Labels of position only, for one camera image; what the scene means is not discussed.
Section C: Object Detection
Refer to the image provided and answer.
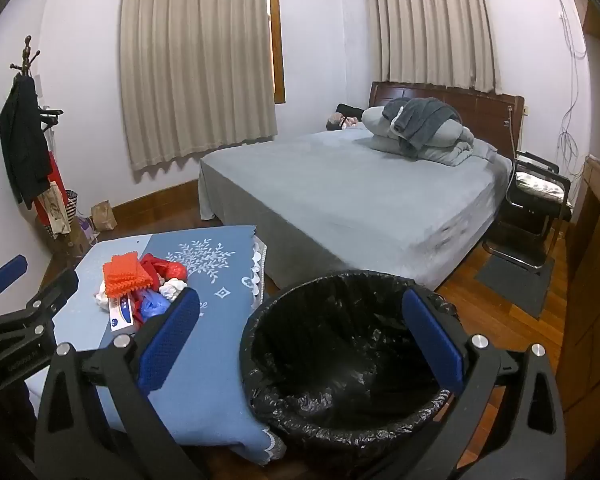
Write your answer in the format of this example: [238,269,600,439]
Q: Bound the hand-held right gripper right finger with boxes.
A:
[401,287,567,480]

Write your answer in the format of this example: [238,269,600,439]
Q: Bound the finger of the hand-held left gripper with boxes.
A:
[0,254,29,318]
[7,267,80,331]

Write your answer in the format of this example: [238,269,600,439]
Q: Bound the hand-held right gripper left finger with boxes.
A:
[34,287,203,480]

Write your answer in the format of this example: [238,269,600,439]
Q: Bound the blue plastic bag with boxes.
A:
[132,290,173,323]

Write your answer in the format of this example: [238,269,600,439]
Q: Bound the white box with blue label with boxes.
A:
[107,296,137,333]

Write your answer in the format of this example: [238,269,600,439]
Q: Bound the waste bin with black liner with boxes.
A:
[240,270,473,461]

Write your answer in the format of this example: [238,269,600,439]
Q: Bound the blue tree print tablecloth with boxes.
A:
[24,225,287,466]

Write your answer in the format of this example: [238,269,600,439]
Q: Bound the brown cardboard box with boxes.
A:
[47,225,92,261]

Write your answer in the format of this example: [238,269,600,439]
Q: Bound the beige canvas tote bag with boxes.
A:
[42,182,73,238]

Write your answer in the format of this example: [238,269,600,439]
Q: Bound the striped bag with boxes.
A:
[64,189,80,231]

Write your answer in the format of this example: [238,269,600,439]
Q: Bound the brown paper bag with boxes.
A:
[90,200,118,232]

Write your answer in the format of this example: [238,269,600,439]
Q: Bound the grey floor mat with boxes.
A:
[472,255,556,320]

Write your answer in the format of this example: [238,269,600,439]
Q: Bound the red hanging bag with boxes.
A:
[34,152,68,226]

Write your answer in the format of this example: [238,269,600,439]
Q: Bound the dark hanging jacket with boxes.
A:
[0,74,53,210]

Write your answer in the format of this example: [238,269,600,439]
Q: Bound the black folding chair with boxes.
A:
[482,150,573,276]

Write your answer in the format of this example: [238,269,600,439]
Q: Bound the black clothes hanger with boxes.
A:
[37,105,63,133]

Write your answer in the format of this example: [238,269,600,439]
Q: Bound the bed with grey sheet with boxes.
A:
[198,127,515,291]

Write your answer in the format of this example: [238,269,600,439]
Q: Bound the wooden cabinet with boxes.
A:
[555,155,600,461]

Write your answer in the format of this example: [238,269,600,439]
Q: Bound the patterned chair cushion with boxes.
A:
[515,171,566,198]

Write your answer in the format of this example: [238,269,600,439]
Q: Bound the folded light grey duvet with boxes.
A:
[362,105,498,167]

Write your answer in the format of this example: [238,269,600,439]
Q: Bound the dark grey folded towel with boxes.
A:
[382,96,461,153]

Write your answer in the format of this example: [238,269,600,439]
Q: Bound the wooden coat rack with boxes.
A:
[9,35,91,261]

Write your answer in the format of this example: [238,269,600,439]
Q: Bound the dark wooden headboard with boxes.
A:
[367,81,525,161]

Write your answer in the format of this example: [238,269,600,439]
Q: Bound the small grey bundle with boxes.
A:
[325,112,363,132]

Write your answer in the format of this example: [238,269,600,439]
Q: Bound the black pillow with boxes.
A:
[335,103,368,123]

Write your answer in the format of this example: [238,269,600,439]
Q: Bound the beige curtain above headboard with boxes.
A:
[367,0,497,95]

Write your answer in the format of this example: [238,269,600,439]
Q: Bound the white wall cables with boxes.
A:
[550,0,588,176]

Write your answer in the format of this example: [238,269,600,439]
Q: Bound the beige curtain beside window frame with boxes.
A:
[119,0,279,172]

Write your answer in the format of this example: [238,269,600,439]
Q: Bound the wooden window frame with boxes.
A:
[266,0,287,105]

